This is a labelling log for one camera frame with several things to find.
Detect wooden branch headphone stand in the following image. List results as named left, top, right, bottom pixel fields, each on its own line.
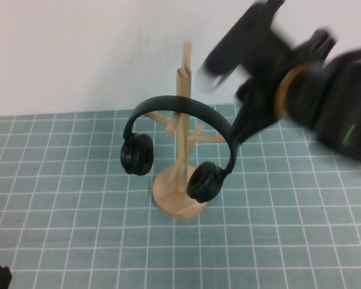
left=152, top=41, right=226, bottom=220

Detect teal white-grid tablecloth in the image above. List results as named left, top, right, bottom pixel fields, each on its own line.
left=0, top=102, right=361, bottom=289

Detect black over-ear headphones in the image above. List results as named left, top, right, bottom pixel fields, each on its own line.
left=119, top=95, right=239, bottom=203

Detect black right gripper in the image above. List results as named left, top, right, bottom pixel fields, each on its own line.
left=194, top=0, right=297, bottom=147

